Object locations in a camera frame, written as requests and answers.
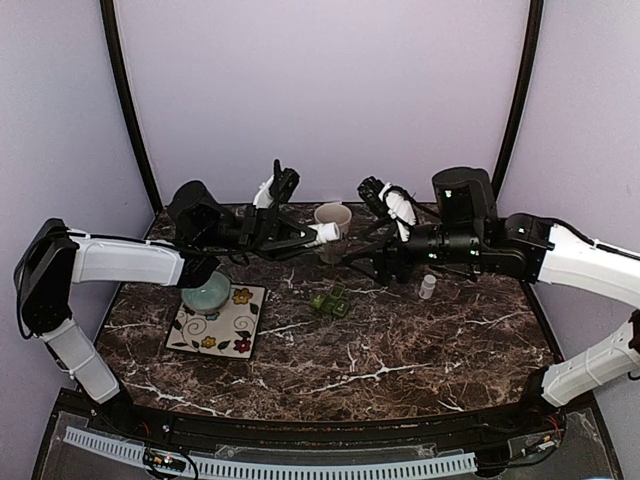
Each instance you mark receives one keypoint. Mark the black frame post left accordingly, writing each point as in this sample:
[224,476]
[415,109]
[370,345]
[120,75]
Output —
[126,102]

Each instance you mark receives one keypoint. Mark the white mug with coral pattern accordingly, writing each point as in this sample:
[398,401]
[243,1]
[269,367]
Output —
[334,220]

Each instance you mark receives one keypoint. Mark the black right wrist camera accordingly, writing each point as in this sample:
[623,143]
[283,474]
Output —
[369,191]

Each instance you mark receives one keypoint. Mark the white pill bottle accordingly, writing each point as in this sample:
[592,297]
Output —
[427,286]
[324,233]

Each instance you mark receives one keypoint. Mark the black front table rail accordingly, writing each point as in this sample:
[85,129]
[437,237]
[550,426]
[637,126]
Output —
[480,430]

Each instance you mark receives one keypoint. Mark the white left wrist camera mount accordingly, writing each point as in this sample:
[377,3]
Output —
[264,198]

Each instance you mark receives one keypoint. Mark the green weekly pill organizer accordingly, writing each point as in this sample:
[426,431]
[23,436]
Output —
[332,303]

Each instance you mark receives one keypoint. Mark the square floral plate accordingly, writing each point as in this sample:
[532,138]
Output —
[227,333]

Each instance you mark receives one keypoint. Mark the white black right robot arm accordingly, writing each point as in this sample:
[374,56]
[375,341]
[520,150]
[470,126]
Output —
[469,232]

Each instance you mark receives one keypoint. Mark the plain celadon green bowl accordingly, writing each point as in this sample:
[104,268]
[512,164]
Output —
[209,297]

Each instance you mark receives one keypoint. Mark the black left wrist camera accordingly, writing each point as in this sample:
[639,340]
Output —
[285,182]

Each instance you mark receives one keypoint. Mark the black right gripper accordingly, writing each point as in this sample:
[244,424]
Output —
[383,249]

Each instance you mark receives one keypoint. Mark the black frame post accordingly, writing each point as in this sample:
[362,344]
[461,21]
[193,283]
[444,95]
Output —
[126,102]
[521,88]

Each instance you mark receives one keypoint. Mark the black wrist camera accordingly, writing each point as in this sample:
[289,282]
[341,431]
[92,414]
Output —
[285,182]
[369,191]

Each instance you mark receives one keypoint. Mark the black frame post right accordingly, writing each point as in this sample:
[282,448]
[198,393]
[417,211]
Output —
[521,88]

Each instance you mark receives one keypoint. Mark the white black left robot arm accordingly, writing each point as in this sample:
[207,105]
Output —
[206,231]

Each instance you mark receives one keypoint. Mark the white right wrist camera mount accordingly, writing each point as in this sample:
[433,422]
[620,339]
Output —
[398,206]

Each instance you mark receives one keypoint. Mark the white slotted cable duct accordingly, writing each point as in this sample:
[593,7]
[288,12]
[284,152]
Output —
[253,463]

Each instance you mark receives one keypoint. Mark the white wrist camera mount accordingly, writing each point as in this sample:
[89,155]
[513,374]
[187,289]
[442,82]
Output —
[264,198]
[398,206]

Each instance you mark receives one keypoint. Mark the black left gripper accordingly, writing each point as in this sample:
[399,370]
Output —
[268,233]

